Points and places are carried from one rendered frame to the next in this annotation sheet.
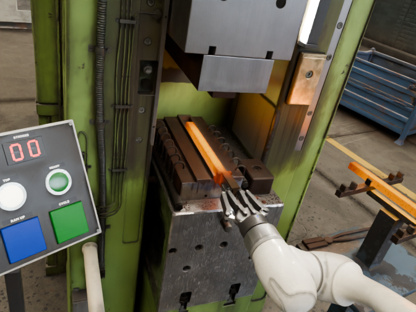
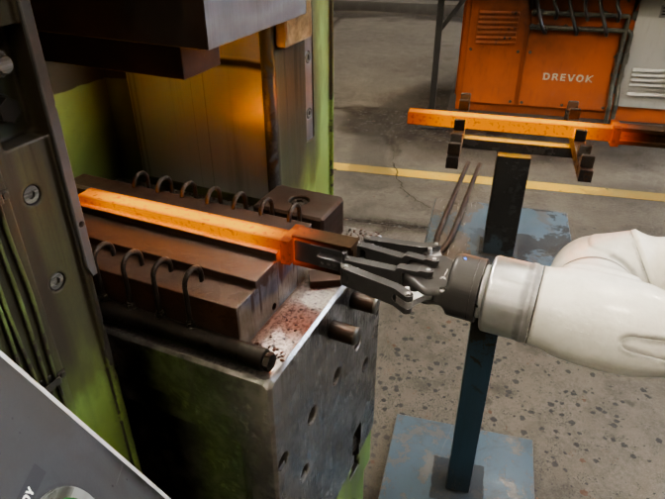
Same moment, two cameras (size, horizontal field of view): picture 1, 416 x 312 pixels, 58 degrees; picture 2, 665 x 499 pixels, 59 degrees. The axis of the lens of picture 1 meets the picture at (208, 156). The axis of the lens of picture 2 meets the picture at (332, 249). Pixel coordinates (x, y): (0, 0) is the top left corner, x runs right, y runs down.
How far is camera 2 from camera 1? 58 cm
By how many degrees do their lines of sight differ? 35
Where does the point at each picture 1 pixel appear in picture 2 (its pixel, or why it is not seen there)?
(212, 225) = (320, 353)
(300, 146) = (311, 130)
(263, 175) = (326, 204)
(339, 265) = (635, 246)
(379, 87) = not seen: hidden behind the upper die
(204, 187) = (269, 290)
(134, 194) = (100, 419)
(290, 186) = not seen: hidden behind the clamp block
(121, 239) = not seen: outside the picture
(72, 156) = (43, 426)
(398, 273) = (539, 239)
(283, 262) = (618, 295)
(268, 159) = (282, 179)
